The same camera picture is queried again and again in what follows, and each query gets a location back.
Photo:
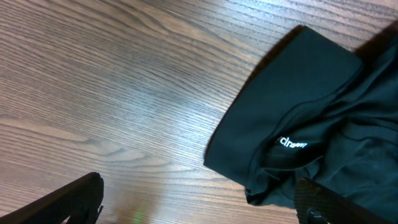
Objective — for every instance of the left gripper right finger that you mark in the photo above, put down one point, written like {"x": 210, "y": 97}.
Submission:
{"x": 316, "y": 204}

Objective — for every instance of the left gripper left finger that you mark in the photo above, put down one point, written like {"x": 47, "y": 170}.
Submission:
{"x": 78, "y": 202}

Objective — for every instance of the black t-shirt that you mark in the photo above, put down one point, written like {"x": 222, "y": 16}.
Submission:
{"x": 314, "y": 109}

